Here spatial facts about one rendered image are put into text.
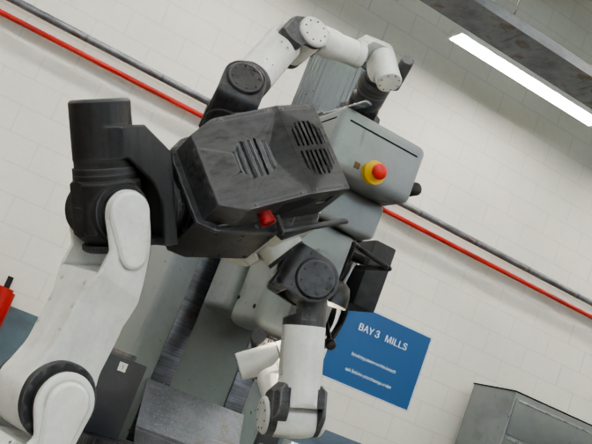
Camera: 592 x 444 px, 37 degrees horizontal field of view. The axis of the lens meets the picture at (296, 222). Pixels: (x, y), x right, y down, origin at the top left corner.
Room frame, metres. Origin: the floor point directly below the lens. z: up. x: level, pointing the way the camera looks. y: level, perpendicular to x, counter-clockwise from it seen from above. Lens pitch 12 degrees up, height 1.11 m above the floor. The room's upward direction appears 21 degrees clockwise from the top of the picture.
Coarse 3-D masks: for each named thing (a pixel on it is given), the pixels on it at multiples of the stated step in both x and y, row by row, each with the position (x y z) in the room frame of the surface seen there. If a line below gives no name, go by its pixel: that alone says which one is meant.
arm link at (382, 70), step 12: (384, 48) 2.10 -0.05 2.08; (372, 60) 2.11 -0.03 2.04; (384, 60) 2.08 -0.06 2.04; (408, 60) 2.10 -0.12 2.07; (372, 72) 2.11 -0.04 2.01; (384, 72) 2.06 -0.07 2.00; (396, 72) 2.06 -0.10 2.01; (408, 72) 2.12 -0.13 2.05; (360, 84) 2.15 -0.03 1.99; (372, 84) 2.14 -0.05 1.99; (384, 84) 2.09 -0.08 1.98; (396, 84) 2.09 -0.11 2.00; (372, 96) 2.15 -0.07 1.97; (384, 96) 2.16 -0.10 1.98
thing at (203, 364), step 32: (160, 256) 2.68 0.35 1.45; (160, 288) 2.58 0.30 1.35; (192, 288) 2.60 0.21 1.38; (128, 320) 2.75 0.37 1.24; (160, 320) 2.59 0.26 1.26; (192, 320) 2.62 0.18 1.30; (224, 320) 2.65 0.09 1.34; (128, 352) 2.61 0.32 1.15; (160, 352) 2.60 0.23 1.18; (192, 352) 2.63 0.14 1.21; (224, 352) 2.67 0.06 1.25; (192, 384) 2.65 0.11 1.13; (224, 384) 2.68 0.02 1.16; (256, 384) 2.72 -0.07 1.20; (128, 416) 2.59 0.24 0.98
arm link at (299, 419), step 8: (272, 376) 1.97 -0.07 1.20; (264, 384) 1.97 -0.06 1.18; (272, 384) 1.95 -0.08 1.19; (264, 392) 1.95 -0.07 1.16; (296, 408) 1.83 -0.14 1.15; (304, 408) 1.83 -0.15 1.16; (288, 416) 1.82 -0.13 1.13; (296, 416) 1.82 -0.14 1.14; (304, 416) 1.83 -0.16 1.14; (312, 416) 1.83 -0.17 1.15; (272, 424) 1.82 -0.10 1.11; (280, 424) 1.82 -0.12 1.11; (288, 424) 1.82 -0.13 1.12; (296, 424) 1.83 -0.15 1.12; (304, 424) 1.83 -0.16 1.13; (312, 424) 1.83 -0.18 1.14; (272, 432) 1.83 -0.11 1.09; (280, 432) 1.83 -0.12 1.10; (288, 432) 1.84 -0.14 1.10; (296, 432) 1.84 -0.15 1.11; (304, 432) 1.84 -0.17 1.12; (312, 432) 1.85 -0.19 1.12
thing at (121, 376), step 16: (112, 352) 2.16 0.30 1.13; (112, 368) 2.14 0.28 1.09; (128, 368) 2.16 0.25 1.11; (144, 368) 2.18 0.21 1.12; (112, 384) 2.15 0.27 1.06; (128, 384) 2.16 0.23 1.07; (96, 400) 2.14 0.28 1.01; (112, 400) 2.15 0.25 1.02; (128, 400) 2.17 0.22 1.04; (96, 416) 2.14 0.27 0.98; (112, 416) 2.16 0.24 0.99; (96, 432) 2.15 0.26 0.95; (112, 432) 2.17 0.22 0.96
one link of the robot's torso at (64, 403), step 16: (48, 384) 1.55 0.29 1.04; (64, 384) 1.56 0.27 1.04; (80, 384) 1.59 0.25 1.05; (48, 400) 1.55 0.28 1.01; (64, 400) 1.57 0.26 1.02; (80, 400) 1.59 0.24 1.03; (48, 416) 1.56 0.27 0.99; (64, 416) 1.58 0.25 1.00; (80, 416) 1.59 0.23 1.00; (0, 432) 1.64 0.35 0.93; (16, 432) 1.69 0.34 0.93; (48, 432) 1.57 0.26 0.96; (64, 432) 1.58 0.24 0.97; (80, 432) 1.61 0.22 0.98
